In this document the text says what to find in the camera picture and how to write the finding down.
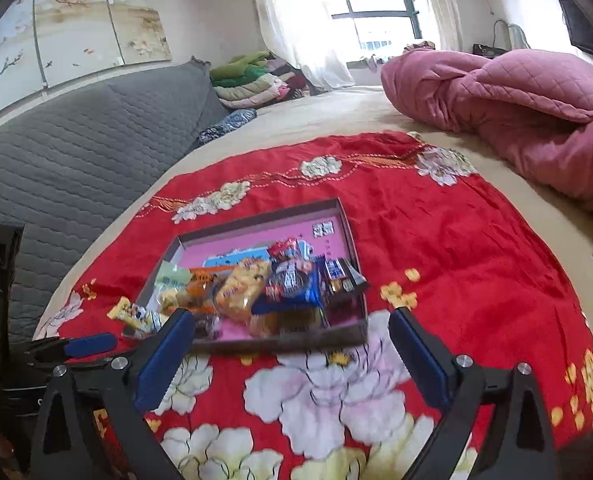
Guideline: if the clear rice cracker packet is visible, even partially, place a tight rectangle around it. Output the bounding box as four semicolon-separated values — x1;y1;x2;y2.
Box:
214;257;272;323

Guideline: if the black chocolate bar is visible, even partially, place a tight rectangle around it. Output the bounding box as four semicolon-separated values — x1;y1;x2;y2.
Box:
323;258;369;308

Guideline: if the blue cookie packet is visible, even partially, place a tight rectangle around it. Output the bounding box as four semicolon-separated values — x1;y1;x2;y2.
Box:
252;256;327;315

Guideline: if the yellow cow snack packet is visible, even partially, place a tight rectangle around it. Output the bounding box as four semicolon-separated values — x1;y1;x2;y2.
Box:
106;297;170;337

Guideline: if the dark wrapped candy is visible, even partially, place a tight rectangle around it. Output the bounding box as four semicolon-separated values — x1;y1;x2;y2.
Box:
192;312;222;340

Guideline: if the orange clear snack packet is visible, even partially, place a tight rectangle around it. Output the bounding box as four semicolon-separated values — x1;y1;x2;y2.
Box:
182;266;234;310

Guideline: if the green clear snack packet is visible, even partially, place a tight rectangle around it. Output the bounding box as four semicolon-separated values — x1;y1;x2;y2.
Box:
154;261;192;312

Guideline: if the peach wrapped pastry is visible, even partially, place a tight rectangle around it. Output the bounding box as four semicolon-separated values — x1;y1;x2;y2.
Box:
248;312;279;338

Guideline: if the blue booklet in tray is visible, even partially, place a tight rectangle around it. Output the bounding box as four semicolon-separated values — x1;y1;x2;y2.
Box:
203;238;313;268

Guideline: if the green cake clear packet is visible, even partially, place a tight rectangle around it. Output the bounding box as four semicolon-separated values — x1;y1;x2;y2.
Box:
278;308;327;334

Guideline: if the grey pink cardboard tray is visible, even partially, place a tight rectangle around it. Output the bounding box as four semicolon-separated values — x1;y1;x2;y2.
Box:
120;197;370;356

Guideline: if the red floral cloth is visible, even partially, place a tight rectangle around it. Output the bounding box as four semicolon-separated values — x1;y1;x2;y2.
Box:
38;132;593;479

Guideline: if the red cow candy packet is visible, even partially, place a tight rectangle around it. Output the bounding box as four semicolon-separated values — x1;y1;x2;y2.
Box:
267;236;302;262

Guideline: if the grey quilted headboard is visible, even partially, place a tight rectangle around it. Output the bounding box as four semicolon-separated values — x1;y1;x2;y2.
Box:
0;60;227;344

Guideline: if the blue patterned cloth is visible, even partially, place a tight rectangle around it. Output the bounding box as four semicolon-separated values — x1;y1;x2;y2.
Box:
197;108;257;145

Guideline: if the stack of folded blankets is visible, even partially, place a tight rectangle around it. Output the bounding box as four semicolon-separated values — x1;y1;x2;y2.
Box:
210;51;325;110

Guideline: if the pink quilted blanket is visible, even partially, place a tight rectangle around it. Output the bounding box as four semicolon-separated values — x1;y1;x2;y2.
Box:
381;49;593;210

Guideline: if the black bag near window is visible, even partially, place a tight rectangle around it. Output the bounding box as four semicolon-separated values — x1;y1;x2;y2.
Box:
472;44;507;60

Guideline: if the white curtain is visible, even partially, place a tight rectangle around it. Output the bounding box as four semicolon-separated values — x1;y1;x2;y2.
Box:
255;0;355;91

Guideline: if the black television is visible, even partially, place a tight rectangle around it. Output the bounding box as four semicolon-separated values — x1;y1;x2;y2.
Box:
559;0;593;55

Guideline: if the floral wall painting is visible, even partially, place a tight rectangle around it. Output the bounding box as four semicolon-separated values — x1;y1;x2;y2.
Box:
0;0;172;111

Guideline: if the window with dark frame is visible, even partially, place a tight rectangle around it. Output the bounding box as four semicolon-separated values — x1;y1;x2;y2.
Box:
332;0;422;55

